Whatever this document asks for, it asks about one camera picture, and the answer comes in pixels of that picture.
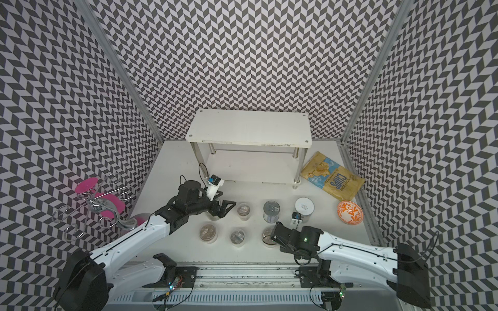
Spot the pink seed cup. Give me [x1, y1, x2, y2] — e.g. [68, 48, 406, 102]
[199, 224, 218, 244]
[262, 227, 277, 247]

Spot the small red label cup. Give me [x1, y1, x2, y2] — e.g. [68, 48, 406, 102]
[237, 203, 251, 221]

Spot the purple white tin can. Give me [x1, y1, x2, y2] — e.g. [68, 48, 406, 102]
[263, 200, 281, 224]

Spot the small yellow seed cup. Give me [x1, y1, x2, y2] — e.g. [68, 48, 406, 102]
[229, 228, 246, 248]

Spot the white lid dark jar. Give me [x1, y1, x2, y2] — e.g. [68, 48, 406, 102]
[294, 197, 315, 222]

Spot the tomato label seed jar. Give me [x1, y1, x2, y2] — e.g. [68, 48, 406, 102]
[206, 213, 220, 221]

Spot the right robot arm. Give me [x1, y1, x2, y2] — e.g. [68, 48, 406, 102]
[269, 222, 431, 310]

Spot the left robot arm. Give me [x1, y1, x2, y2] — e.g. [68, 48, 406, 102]
[53, 175, 236, 310]

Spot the white two-tier shelf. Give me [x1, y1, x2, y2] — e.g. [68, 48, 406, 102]
[185, 109, 312, 189]

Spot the orange patterned bowl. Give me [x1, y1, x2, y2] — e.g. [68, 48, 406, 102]
[337, 200, 364, 225]

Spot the yellow blue snack bag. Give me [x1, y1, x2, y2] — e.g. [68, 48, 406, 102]
[300, 152, 365, 201]

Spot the pink plate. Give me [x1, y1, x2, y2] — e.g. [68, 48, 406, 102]
[75, 178, 99, 194]

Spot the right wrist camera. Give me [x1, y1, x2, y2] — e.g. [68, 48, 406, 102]
[290, 212, 303, 230]

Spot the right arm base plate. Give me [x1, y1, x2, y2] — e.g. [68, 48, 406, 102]
[294, 266, 354, 288]

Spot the aluminium front rail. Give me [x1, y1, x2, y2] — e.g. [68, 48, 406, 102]
[87, 263, 409, 292]

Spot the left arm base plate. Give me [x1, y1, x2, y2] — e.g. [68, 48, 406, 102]
[143, 266, 198, 288]

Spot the wire cup rack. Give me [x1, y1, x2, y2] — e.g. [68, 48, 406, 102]
[52, 173, 151, 242]

